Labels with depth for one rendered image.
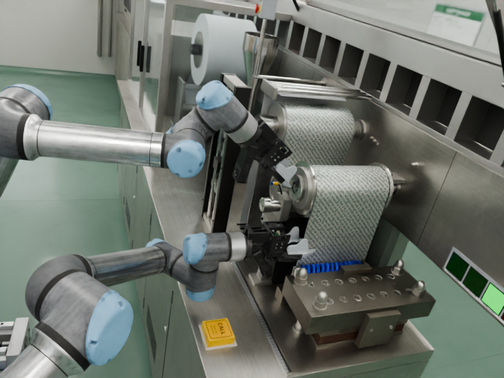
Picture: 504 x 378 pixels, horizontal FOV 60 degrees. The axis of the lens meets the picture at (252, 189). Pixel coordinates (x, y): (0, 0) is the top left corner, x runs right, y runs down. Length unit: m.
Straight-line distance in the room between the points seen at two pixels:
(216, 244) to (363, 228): 0.45
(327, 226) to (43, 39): 5.70
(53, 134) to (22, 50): 5.68
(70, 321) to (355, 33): 1.27
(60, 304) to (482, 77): 1.04
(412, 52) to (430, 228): 0.50
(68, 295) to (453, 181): 0.93
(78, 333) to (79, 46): 5.91
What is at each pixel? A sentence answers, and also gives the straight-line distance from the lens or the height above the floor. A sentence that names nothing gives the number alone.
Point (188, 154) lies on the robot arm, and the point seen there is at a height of 1.40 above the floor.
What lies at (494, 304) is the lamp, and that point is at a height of 1.17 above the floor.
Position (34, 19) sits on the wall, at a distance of 6.53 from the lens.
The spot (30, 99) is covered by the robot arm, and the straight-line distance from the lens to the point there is 1.10.
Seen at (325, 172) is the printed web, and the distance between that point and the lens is 1.18.
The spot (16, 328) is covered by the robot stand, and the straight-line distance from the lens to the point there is 1.41.
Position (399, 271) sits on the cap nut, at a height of 1.04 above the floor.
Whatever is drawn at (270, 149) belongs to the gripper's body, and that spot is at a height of 1.37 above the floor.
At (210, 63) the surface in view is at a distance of 2.02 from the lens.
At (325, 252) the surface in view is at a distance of 1.29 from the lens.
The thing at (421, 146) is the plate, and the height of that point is 1.40.
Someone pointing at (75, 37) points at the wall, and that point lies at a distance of 6.54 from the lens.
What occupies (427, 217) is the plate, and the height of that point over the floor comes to 1.24.
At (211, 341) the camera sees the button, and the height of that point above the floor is 0.92.
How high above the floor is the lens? 1.76
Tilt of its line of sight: 27 degrees down
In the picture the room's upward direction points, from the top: 11 degrees clockwise
